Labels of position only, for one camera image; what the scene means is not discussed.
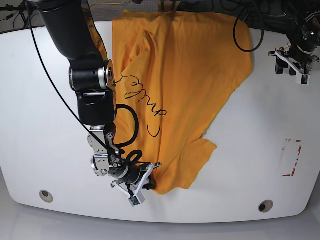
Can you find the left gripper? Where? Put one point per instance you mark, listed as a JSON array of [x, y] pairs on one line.
[[295, 59]]

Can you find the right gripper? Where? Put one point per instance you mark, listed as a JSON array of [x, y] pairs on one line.
[[135, 178]]

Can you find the yellow T-shirt with script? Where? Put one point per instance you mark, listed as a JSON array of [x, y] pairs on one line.
[[177, 70]]

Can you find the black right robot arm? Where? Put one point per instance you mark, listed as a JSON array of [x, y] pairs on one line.
[[71, 26]]

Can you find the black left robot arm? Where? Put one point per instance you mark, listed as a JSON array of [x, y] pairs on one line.
[[305, 15]]

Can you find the red tape rectangle marking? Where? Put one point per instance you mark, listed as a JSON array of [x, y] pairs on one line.
[[290, 157]]

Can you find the left table grommet hole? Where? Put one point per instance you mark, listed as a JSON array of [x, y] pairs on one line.
[[46, 196]]

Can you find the table grommet hole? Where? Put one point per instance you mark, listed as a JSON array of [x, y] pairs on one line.
[[266, 206], [46, 196]]

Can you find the right table grommet hole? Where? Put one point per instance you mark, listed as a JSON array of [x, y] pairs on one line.
[[266, 206]]

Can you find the black tripod stand legs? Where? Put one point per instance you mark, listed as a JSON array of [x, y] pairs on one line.
[[14, 15]]

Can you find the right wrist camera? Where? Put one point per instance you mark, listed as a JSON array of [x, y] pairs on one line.
[[136, 200]]

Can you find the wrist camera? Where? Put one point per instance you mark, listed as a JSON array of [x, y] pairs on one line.
[[302, 79], [136, 200]]

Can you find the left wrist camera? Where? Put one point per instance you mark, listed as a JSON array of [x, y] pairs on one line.
[[302, 79]]

